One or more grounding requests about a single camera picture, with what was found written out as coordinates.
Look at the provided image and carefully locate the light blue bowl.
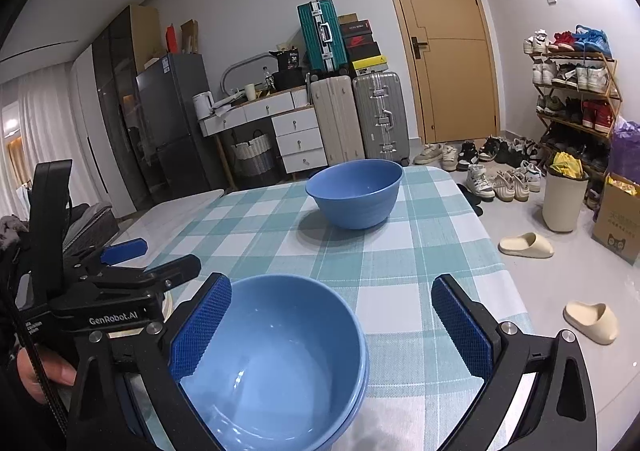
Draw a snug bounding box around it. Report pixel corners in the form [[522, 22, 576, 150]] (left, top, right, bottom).
[[181, 275, 369, 450]]

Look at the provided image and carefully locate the person's left hand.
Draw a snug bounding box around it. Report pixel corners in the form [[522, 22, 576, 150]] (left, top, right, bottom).
[[15, 347, 79, 405]]

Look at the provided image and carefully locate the teal checked tablecloth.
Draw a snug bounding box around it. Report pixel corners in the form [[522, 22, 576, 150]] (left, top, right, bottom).
[[120, 168, 530, 450]]

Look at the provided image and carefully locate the cream slipper far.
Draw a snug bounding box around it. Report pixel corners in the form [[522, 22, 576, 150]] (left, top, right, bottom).
[[498, 232, 554, 259]]

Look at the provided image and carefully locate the cream slipper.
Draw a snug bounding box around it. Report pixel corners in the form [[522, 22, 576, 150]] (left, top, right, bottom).
[[498, 232, 554, 259], [563, 301, 620, 346]]

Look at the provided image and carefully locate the dark grey refrigerator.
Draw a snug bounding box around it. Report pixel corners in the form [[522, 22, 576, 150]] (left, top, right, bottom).
[[137, 53, 229, 200]]

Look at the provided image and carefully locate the cream slipper near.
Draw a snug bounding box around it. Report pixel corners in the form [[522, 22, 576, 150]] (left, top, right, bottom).
[[563, 301, 620, 346]]

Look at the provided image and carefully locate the woven laundry basket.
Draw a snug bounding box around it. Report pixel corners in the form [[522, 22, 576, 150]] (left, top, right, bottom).
[[231, 129, 280, 189]]

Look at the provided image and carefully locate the beige trash bin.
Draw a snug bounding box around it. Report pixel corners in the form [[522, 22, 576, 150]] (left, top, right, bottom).
[[542, 152, 589, 233]]

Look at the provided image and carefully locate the cardboard box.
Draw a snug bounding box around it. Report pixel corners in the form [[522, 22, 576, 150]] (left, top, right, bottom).
[[592, 172, 640, 265]]

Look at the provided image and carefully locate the white kettle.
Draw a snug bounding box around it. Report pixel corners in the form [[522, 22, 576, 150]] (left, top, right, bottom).
[[193, 91, 215, 120]]

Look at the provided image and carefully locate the white drawer desk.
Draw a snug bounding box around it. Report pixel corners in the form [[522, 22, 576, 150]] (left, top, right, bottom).
[[200, 87, 328, 174]]

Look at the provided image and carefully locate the oval mirror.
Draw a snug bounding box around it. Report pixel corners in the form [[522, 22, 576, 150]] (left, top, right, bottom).
[[220, 52, 278, 96]]

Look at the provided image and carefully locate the silver suitcase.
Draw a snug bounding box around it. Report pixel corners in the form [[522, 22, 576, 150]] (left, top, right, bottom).
[[352, 72, 410, 167]]

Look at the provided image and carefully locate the beige suitcase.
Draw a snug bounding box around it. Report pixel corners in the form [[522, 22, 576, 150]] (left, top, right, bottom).
[[309, 76, 366, 166]]

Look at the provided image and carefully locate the wooden shoe rack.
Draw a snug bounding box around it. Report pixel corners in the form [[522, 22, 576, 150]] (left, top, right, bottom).
[[523, 25, 623, 209]]

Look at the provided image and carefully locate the teal suitcase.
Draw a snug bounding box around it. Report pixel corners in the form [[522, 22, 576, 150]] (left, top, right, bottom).
[[297, 0, 348, 77]]

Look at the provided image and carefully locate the stack of shoe boxes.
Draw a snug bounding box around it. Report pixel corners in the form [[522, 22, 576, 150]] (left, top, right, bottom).
[[338, 13, 388, 77]]

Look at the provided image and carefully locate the wooden door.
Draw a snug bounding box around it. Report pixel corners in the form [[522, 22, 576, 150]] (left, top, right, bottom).
[[393, 0, 500, 142]]

